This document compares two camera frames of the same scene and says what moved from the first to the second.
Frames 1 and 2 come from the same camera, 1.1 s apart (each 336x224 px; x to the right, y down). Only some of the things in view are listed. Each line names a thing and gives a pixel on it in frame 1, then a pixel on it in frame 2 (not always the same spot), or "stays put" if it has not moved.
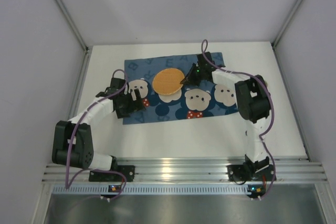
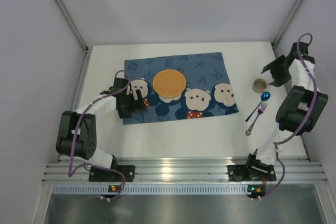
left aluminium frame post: (64, 10) stays put
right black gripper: (194, 74) -> (278, 70)
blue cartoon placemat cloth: (213, 97) stays put
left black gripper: (131, 104) stays put
